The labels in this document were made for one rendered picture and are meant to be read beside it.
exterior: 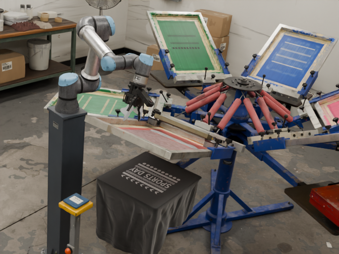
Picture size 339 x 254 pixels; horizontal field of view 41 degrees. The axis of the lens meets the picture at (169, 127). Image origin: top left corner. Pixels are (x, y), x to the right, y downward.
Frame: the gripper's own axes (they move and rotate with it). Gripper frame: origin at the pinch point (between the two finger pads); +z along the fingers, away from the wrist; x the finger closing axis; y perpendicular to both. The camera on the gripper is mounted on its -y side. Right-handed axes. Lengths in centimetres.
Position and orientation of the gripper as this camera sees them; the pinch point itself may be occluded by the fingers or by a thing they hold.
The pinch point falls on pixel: (132, 121)
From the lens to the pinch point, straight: 240.4
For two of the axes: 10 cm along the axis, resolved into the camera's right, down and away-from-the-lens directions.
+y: -8.2, -3.3, 4.8
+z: -2.8, 9.4, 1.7
